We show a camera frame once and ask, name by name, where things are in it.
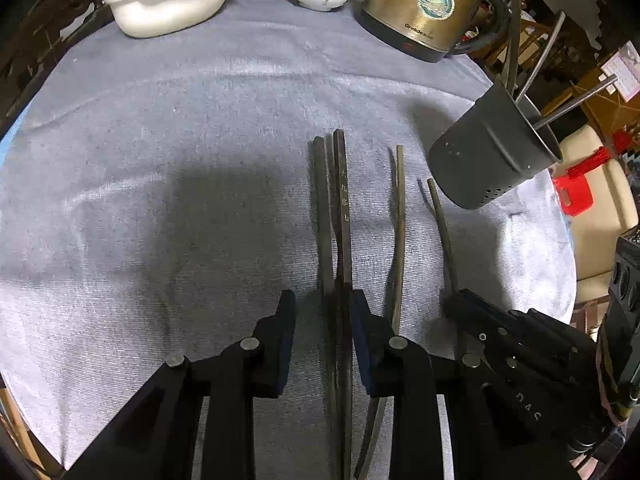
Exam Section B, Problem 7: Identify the dark chopstick long front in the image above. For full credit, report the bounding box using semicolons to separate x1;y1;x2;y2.
333;129;352;479

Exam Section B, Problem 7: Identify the white ceramic pot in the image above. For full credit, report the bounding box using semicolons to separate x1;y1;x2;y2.
102;0;226;38

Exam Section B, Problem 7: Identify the dark chopstick pair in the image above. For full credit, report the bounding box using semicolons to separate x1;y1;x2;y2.
427;178;459;314

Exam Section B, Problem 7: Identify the grey table cloth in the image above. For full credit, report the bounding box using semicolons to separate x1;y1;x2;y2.
0;0;580;480

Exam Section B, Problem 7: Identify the cream armchair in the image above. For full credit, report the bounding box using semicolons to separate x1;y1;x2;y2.
552;125;638;304

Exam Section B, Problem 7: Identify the dark carved wooden chair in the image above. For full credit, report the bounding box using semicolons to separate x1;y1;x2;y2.
1;0;114;134

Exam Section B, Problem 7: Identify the brass electric kettle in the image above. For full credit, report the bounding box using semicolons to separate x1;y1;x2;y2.
357;0;511;63

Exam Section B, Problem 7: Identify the red plastic stool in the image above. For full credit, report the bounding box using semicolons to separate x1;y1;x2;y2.
552;174;593;217

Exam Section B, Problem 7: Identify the grey metal utensil holder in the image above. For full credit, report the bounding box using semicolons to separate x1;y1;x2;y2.
427;82;562;210

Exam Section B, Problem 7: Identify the wall calendar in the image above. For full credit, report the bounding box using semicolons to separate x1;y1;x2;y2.
601;41;640;102

